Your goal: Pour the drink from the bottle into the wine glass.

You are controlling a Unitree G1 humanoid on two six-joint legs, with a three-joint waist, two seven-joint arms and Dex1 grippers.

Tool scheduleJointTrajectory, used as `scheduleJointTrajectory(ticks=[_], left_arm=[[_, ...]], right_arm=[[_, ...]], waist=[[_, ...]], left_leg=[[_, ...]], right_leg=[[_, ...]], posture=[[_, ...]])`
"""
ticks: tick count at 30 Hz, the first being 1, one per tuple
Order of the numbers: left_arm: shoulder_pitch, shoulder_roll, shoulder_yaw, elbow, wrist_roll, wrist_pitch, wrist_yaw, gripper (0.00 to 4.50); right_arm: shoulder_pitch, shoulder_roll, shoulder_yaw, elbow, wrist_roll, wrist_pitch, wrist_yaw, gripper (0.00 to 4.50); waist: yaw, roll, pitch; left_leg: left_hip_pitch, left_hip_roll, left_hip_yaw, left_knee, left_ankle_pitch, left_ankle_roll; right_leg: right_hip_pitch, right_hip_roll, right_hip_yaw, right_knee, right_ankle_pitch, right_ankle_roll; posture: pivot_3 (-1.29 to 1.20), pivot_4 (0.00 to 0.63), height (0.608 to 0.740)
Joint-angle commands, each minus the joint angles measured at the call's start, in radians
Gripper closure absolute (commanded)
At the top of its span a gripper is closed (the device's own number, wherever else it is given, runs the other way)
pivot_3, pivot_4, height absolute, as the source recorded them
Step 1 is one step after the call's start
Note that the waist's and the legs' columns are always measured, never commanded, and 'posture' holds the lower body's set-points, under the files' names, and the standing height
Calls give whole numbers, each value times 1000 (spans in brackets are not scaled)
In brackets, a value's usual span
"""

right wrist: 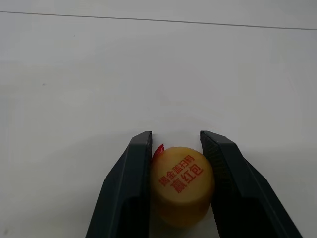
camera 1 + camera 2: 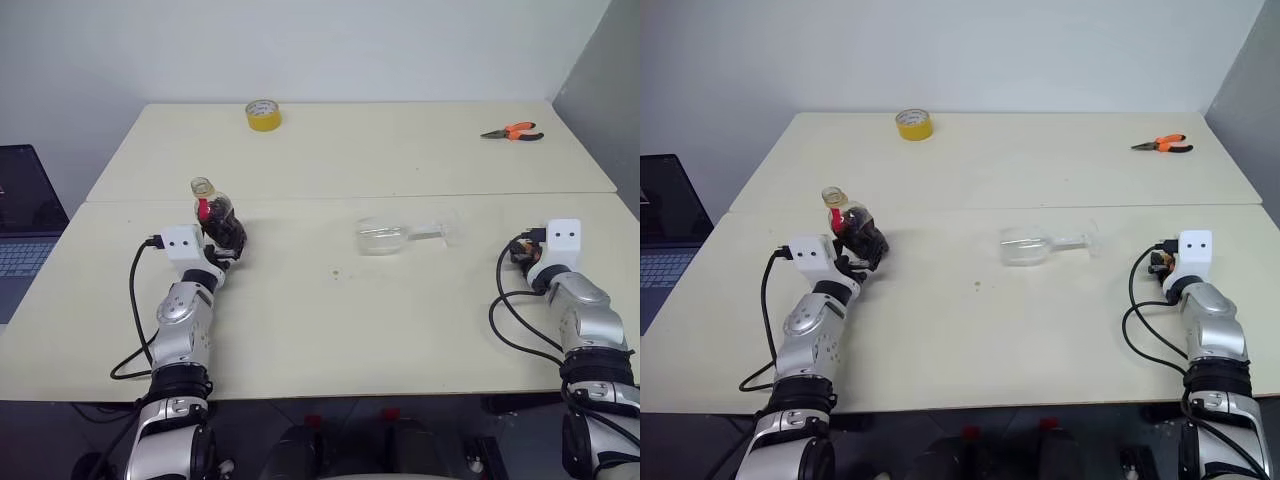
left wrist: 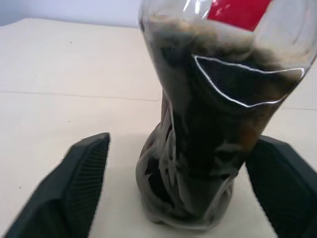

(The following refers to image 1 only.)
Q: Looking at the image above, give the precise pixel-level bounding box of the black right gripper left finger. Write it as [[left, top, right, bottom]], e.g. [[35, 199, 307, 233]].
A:
[[85, 131, 153, 238]]

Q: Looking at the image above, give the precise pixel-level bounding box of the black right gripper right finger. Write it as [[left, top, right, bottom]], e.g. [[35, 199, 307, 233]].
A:
[[199, 130, 304, 238]]

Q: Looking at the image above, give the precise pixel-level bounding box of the yellow bottle cap red print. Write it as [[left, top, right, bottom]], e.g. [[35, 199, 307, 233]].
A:
[[149, 146, 216, 228]]

